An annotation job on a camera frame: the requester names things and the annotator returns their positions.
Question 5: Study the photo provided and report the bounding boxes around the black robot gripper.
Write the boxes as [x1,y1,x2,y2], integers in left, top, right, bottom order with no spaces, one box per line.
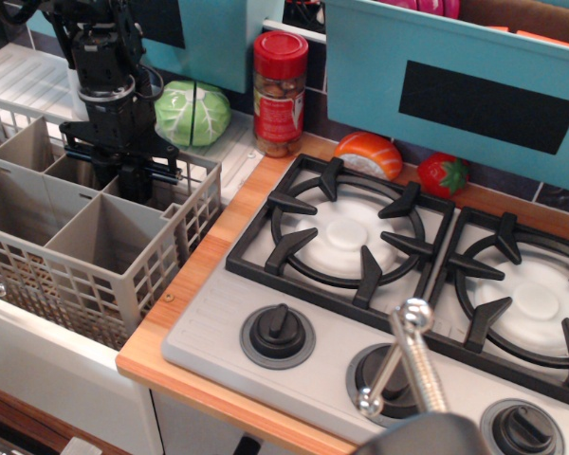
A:
[60,95,181,204]

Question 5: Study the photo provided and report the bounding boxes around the grey plastic drying rack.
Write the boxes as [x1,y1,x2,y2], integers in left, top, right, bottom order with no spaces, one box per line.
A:
[0,100,221,349]

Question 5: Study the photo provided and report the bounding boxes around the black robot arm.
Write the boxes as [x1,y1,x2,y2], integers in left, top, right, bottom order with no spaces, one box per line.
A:
[0,1,181,203]

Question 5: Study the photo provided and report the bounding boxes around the white sink faucet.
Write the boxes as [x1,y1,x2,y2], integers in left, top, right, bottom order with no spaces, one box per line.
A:
[67,69,88,121]

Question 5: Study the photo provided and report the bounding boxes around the green toy cabbage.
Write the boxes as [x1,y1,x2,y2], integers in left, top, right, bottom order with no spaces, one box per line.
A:
[155,81,231,147]

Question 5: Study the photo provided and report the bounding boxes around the left black burner grate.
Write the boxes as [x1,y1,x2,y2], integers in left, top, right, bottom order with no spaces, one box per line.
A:
[226,155,454,330]

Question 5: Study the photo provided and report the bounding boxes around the black burner grate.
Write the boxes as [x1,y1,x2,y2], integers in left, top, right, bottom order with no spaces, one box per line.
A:
[429,208,569,405]
[226,155,454,330]

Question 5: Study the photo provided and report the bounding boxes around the red lid nut jar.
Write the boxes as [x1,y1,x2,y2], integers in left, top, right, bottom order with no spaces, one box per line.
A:
[253,30,308,157]

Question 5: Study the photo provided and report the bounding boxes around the left black stove knob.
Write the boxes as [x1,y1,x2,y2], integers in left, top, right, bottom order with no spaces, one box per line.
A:
[240,303,316,371]

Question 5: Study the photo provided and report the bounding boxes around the black stove knob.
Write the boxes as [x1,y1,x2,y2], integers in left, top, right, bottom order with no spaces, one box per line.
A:
[240,303,316,371]
[345,343,423,421]
[479,399,565,455]

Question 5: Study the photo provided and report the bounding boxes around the toy salmon sushi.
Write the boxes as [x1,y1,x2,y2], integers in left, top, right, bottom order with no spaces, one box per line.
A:
[334,132,403,181]

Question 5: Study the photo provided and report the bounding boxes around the grey toy stove top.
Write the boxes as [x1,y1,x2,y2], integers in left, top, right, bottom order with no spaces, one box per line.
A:
[160,153,569,455]

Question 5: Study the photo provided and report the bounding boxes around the red toy strawberry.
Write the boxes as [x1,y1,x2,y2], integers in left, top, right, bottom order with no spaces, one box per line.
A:
[417,152,469,199]

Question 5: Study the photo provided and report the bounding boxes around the middle black stove knob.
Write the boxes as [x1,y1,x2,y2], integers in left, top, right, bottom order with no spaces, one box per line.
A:
[345,343,423,421]

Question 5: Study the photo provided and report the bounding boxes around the teal bin with black label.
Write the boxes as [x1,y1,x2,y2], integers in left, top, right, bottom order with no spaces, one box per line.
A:
[326,1,569,190]

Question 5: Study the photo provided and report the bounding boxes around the right black burner grate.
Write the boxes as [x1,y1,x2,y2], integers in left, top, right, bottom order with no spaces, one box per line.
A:
[429,208,569,405]

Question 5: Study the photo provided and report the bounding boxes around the right black stove knob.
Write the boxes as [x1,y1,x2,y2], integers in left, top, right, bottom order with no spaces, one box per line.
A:
[479,399,565,455]

